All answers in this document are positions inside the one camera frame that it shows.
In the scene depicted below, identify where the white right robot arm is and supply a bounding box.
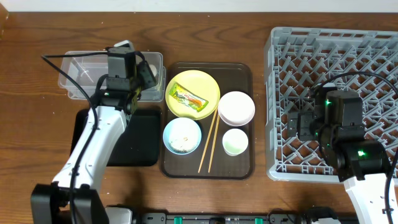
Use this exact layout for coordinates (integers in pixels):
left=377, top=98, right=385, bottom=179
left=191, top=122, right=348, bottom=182
left=287, top=86, right=397, bottom=223

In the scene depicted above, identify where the black waste tray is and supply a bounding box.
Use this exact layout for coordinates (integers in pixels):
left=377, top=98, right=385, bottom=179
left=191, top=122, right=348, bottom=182
left=70, top=108, right=162, bottom=167

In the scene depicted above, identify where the white tissue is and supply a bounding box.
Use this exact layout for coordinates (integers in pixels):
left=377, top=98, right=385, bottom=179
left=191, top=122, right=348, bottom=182
left=149, top=64, right=157, bottom=77

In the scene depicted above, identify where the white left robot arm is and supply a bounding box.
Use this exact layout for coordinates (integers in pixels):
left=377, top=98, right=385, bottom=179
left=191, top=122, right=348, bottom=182
left=30, top=40, right=157, bottom=223

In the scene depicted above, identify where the wooden chopstick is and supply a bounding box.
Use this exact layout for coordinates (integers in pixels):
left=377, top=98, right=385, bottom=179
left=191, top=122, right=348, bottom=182
left=208, top=113, right=220, bottom=173
left=198, top=107, right=217, bottom=173

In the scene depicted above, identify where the pink bowl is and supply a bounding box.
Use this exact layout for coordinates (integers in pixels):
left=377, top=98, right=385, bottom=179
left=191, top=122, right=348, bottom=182
left=218, top=91, right=256, bottom=126

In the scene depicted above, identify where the right wooden chopstick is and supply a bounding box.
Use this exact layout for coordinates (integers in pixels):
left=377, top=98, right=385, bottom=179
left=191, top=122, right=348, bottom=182
left=208, top=113, right=220, bottom=173

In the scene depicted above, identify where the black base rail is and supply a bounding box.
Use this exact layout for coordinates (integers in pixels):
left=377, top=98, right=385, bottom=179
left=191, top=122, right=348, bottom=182
left=105, top=205, right=358, bottom=224

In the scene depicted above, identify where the clear plastic waste bin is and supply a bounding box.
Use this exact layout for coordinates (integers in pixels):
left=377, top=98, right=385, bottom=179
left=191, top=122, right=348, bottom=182
left=58, top=52, right=166, bottom=102

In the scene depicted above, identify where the pale green cup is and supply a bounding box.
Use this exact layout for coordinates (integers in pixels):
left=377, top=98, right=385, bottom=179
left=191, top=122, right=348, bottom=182
left=222, top=128, right=249, bottom=156

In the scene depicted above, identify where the green snack wrapper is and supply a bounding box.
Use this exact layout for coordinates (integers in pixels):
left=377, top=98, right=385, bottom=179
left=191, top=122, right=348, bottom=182
left=169, top=83, right=209, bottom=112

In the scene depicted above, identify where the yellow plate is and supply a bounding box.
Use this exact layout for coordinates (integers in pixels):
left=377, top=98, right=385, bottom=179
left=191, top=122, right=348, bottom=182
left=165, top=70, right=221, bottom=120

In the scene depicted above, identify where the grey dishwasher rack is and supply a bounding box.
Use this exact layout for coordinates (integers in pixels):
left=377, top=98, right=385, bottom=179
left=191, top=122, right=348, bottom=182
left=264, top=27, right=397, bottom=184

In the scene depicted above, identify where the left wooden chopstick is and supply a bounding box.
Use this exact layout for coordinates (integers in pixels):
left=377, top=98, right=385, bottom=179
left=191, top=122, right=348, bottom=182
left=198, top=107, right=217, bottom=173

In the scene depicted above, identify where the light blue bowl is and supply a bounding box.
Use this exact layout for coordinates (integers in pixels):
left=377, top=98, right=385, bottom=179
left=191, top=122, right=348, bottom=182
left=162, top=118, right=202, bottom=155

